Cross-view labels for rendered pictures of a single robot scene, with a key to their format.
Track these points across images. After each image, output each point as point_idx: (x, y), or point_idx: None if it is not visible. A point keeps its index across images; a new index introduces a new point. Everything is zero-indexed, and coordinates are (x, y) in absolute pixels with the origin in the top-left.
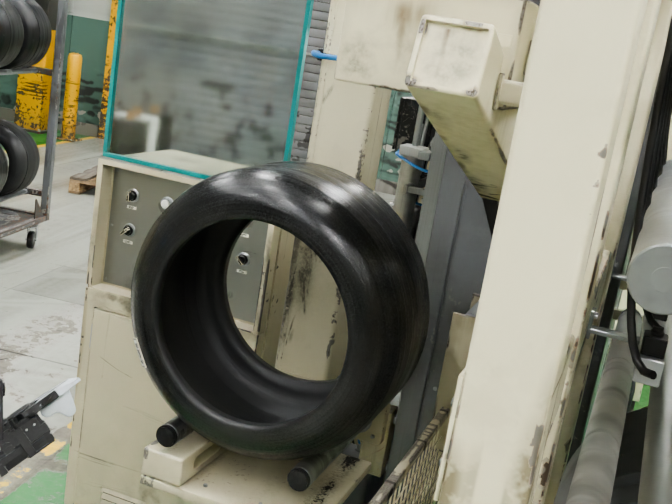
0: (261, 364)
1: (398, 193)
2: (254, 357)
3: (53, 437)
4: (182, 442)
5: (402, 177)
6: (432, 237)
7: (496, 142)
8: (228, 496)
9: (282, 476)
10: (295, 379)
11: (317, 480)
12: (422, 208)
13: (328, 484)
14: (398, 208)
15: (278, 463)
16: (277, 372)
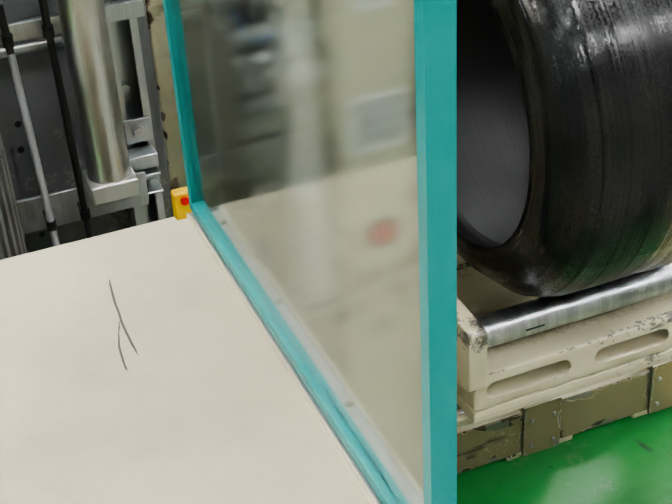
0: (495, 242)
1: (107, 40)
2: (500, 244)
3: None
4: (640, 302)
5: (103, 5)
6: (151, 49)
7: None
8: None
9: (509, 292)
10: (462, 226)
11: (471, 275)
12: (136, 20)
13: (465, 267)
14: (113, 66)
15: (491, 310)
16: (476, 238)
